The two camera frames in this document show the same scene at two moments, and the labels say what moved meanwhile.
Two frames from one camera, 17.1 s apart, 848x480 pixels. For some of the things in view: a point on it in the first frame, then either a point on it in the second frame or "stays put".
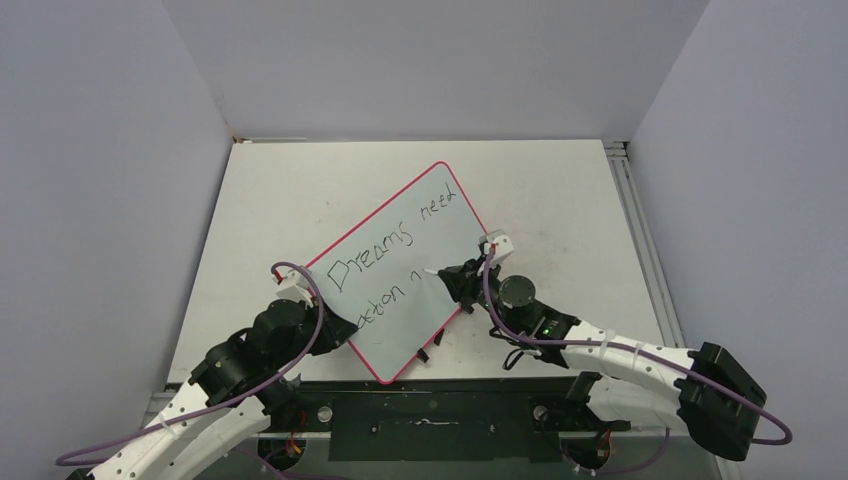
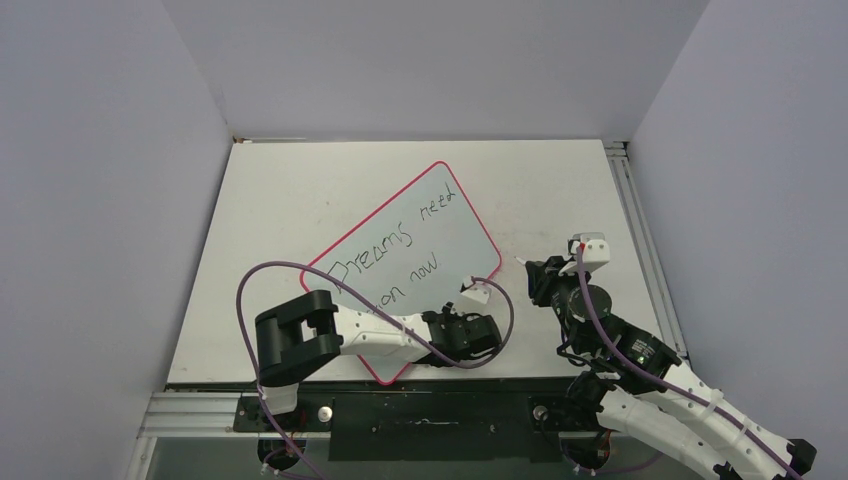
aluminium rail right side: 619,157 stays put
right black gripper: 463,280 -> 543,274
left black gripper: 335,331 -> 450,314
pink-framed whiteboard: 385,276 stays put
